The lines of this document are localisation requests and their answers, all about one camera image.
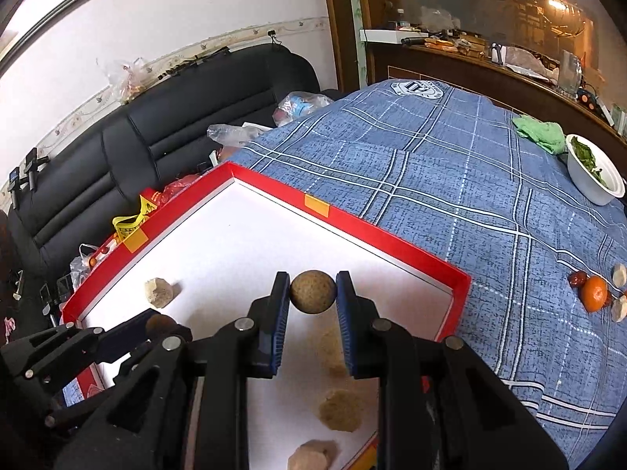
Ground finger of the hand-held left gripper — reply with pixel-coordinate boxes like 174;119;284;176
0;309;160;385
43;342;158;430

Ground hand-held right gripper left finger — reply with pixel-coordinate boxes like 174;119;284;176
54;271;292;470

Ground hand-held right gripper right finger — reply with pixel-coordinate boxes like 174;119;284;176
335;271;571;470

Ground brown longan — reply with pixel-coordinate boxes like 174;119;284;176
290;269;338;315
146;314;179;342

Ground red shallow box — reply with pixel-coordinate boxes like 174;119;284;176
59;161;472;470

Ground yellow mesh bag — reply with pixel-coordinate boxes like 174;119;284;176
112;194;150;244

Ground red plastic bag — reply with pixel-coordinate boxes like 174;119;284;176
146;175;207;207

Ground blue plaid tablecloth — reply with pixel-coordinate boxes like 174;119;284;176
63;78;627;457

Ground black phone holder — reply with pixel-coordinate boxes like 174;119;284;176
7;166;26;209
24;148;50;192

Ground crumpled clear plastic bag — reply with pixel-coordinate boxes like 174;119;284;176
206;122;275;148

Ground blue and white plastic bag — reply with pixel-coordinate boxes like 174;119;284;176
272;91;334;127

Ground black leather sofa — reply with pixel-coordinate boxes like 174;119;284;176
0;42;344;353

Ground orange tangerine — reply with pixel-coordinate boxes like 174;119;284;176
579;275;611;313

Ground clear bag with snacks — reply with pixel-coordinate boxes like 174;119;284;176
97;56;154;105

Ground green cloth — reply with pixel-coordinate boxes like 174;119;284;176
513;114;568;155

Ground white bowl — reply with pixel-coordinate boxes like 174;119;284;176
565;134;627;206

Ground white flat box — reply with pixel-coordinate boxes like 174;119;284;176
360;29;420;45

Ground green leafy vegetables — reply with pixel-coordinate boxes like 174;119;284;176
571;137;609;188

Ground clear plastic bag on counter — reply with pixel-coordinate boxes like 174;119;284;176
504;46;560;82

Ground clear glass pitcher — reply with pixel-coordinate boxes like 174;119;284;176
558;50;584;94

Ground framed picture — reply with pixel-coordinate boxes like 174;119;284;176
0;0;104;80

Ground wooden partition frame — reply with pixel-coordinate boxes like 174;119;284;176
320;0;627;123

